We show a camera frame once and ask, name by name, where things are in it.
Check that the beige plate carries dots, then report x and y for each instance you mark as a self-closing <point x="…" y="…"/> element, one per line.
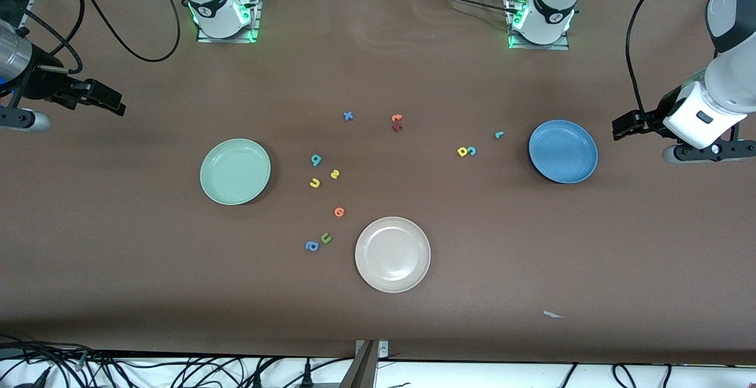
<point x="393" y="255"/>

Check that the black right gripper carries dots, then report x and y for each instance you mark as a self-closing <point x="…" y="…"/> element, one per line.
<point x="42" y="83"/>

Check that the small metal bracket plate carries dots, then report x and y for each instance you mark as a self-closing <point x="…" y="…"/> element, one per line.
<point x="383" y="349"/>

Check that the blue letter a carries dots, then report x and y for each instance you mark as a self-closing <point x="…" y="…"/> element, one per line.
<point x="308" y="247"/>

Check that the brown table cover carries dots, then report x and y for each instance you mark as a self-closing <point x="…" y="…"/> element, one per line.
<point x="378" y="317"/>

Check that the black power plug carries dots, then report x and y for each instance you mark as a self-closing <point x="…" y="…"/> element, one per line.
<point x="307" y="376"/>
<point x="258" y="381"/>

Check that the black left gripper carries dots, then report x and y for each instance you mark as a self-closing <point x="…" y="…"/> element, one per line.
<point x="657" y="114"/>

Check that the green plate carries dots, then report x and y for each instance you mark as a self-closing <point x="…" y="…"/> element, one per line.
<point x="235" y="172"/>

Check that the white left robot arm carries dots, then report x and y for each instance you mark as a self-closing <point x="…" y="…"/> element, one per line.
<point x="552" y="10"/>

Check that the aluminium profile beam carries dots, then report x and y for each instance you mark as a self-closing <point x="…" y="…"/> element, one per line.
<point x="361" y="373"/>

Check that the blue plate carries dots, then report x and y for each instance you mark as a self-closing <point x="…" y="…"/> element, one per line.
<point x="564" y="152"/>

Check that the white paper scrap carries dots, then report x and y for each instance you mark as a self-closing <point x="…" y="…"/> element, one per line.
<point x="550" y="315"/>

